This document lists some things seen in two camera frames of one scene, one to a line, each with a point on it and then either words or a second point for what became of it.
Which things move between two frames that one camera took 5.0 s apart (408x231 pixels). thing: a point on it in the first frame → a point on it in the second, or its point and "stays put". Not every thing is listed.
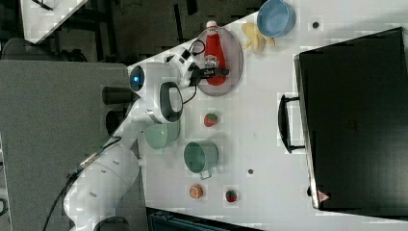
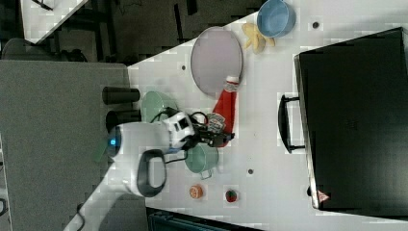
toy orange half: (196, 192) stays put
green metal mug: (199, 157) stays put
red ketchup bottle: (214, 53) → (224, 115)
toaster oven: (351, 118) stays put
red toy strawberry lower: (231, 196) stays put
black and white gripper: (190, 74) → (184, 134)
